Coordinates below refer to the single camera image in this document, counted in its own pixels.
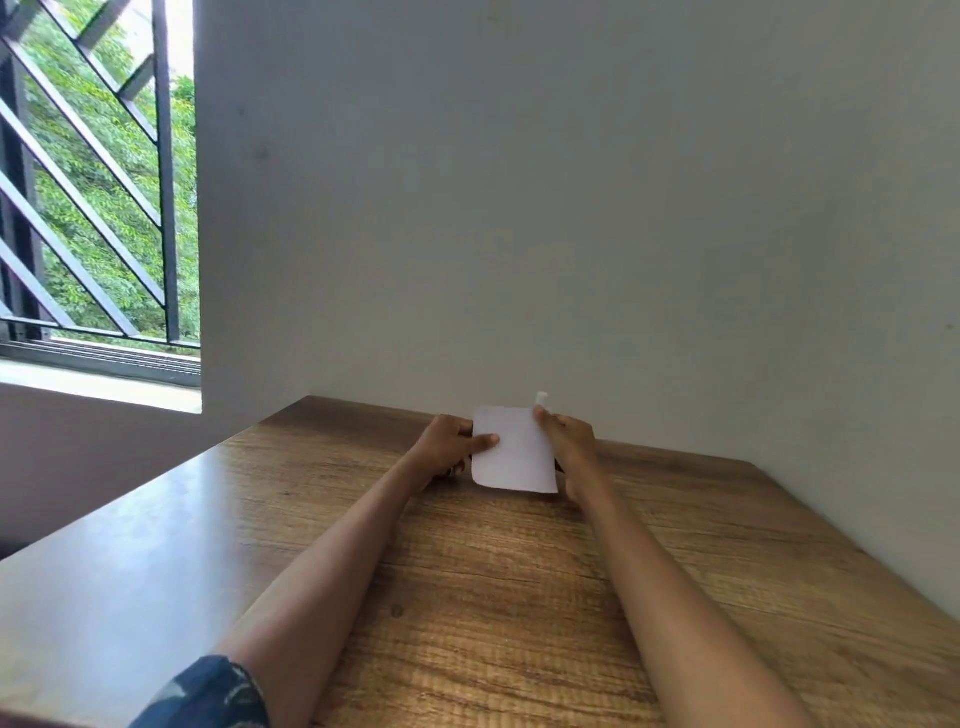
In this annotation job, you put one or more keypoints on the person's left forearm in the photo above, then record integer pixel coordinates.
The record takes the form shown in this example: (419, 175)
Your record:
(322, 585)

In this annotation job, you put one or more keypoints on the person's left hand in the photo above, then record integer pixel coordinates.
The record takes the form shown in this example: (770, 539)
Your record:
(444, 447)

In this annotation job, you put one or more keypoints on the green trees outside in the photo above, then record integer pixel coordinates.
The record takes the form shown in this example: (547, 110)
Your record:
(112, 195)

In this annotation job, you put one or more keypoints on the white paper sheet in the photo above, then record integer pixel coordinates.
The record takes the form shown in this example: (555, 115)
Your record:
(516, 451)

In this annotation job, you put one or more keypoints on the person's left thumb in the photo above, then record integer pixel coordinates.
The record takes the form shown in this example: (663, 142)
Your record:
(480, 443)

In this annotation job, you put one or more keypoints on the black metal window grille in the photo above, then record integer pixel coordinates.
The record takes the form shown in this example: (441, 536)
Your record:
(82, 187)

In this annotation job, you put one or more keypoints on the person's right hand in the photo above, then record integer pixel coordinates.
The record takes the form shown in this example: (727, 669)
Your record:
(574, 448)

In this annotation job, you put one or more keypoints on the grey window frame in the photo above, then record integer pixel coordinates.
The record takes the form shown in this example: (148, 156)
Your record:
(97, 364)

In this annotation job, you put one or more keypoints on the person's right forearm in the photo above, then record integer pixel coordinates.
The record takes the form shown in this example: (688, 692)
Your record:
(675, 615)

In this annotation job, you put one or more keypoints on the person's right thumb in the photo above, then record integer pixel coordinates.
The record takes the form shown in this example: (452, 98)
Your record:
(547, 422)

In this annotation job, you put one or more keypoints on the blue patterned sleeve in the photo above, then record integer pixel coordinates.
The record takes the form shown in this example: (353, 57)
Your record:
(210, 694)

